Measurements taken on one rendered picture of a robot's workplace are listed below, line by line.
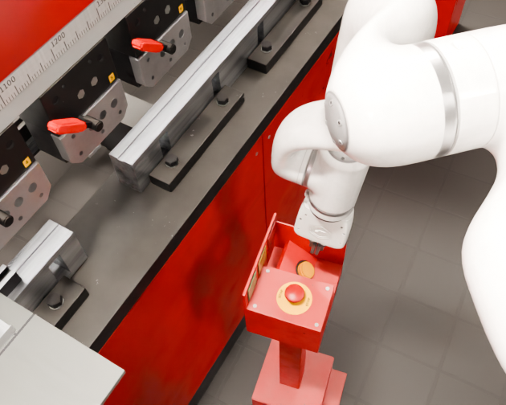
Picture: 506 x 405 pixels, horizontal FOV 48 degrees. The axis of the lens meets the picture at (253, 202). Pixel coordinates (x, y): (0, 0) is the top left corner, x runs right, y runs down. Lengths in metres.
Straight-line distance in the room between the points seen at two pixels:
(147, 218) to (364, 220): 1.19
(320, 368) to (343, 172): 1.03
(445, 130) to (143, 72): 0.67
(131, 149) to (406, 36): 0.74
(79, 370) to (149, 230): 0.35
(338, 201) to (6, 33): 0.54
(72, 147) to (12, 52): 0.21
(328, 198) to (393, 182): 1.40
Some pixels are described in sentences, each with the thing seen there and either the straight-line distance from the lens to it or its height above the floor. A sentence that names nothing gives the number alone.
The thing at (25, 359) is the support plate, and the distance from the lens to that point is 0.98.
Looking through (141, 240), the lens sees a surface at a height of 0.88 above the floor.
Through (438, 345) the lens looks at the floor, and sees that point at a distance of 2.04.
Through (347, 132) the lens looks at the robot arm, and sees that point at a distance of 0.47.
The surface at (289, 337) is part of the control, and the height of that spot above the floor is 0.70.
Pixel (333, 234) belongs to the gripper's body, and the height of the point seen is 0.94.
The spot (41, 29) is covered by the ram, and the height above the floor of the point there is 1.36.
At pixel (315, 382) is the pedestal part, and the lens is 1.81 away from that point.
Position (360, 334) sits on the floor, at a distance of 2.00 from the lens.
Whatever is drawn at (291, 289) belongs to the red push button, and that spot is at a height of 0.81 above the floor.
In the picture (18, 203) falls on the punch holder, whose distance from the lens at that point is 0.94.
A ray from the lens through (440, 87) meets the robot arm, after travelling 0.48.
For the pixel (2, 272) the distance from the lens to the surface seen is 1.07.
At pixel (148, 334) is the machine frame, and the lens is 1.28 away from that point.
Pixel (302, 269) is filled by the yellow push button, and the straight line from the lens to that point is 1.26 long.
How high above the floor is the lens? 1.85
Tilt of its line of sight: 56 degrees down
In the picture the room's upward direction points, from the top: 4 degrees counter-clockwise
